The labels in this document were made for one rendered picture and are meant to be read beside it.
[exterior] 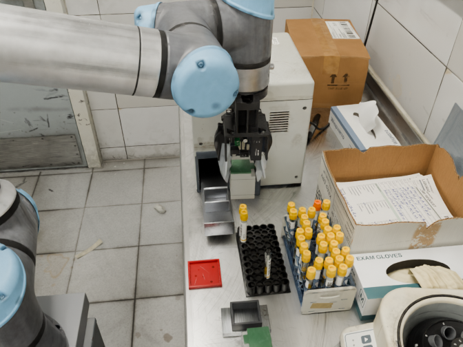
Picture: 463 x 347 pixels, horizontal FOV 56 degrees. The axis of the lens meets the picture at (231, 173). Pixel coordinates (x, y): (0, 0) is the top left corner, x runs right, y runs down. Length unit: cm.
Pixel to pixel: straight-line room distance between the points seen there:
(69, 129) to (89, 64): 212
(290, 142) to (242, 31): 49
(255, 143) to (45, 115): 195
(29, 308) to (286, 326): 45
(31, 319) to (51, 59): 41
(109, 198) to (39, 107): 60
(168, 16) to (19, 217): 40
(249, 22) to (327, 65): 81
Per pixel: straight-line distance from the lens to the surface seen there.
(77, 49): 47
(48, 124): 259
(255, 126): 71
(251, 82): 66
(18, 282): 69
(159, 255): 215
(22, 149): 272
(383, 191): 109
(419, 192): 112
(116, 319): 198
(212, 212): 101
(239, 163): 82
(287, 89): 99
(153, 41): 48
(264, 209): 108
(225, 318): 87
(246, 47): 64
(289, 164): 110
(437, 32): 129
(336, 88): 146
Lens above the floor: 163
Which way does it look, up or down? 40 degrees down
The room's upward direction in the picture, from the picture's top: straight up
